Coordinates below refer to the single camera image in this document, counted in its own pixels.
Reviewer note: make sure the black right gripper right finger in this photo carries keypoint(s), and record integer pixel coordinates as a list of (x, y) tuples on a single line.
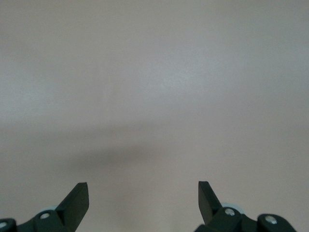
[(212, 215)]

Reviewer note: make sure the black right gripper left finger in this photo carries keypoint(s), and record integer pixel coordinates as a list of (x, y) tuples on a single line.
[(70, 212)]

